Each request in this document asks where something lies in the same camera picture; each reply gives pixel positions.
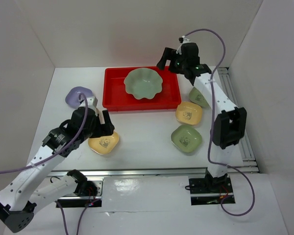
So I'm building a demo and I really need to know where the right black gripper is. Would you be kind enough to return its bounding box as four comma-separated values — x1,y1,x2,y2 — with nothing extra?
156,47,187,74

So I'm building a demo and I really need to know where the green panda plate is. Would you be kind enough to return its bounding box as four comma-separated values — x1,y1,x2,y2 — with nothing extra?
171,124,203,154
189,87,210,108

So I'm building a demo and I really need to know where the aluminium rail front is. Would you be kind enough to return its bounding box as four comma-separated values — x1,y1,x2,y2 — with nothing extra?
47,165,259,177

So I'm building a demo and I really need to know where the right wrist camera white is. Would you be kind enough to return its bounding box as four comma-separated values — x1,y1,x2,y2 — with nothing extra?
176,35,191,54

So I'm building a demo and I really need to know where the red plastic bin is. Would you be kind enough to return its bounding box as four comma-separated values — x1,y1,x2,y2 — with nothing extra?
102,67,181,112

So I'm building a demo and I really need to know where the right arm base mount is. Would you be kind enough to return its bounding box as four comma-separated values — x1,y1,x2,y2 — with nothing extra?
184,177,236,206

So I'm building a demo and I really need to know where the large green scalloped bowl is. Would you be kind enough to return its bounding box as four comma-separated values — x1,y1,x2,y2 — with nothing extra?
123,68,163,100

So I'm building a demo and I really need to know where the purple square plate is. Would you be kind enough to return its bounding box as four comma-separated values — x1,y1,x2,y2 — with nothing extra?
65,86,94,109

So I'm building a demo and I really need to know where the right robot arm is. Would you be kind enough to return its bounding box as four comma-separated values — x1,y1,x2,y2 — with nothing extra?
156,37,247,192

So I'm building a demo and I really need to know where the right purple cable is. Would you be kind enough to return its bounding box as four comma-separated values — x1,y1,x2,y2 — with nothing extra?
185,28,256,216

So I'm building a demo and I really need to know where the green panda plate back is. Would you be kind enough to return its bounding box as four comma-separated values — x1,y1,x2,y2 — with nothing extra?
189,87,210,108

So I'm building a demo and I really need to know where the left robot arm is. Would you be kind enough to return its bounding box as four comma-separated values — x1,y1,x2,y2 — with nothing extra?
0,107,115,233

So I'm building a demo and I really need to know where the yellow panda plate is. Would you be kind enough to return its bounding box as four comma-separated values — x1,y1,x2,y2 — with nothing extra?
175,101,203,125
88,131,120,155

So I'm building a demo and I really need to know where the green panda plate front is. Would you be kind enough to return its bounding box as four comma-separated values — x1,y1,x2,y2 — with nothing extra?
171,124,203,154

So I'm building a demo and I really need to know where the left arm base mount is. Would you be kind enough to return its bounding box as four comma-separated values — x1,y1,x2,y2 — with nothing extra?
58,178,103,208

